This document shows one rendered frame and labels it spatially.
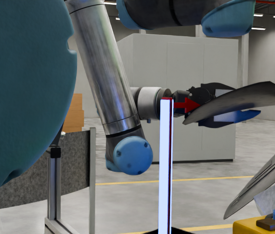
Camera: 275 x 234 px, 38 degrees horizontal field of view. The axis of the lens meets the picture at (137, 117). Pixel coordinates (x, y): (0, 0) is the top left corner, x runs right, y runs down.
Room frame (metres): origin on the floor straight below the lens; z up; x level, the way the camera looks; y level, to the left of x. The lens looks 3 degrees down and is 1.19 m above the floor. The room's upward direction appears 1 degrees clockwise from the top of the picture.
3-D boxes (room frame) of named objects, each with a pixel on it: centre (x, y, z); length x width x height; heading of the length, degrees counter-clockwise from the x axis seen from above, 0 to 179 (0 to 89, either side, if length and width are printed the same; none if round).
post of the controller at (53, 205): (1.07, 0.22, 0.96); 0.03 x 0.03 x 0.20; 29
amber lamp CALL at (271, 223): (0.37, -0.13, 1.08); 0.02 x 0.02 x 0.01; 29
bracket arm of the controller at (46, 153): (1.16, 0.27, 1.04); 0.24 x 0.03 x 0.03; 29
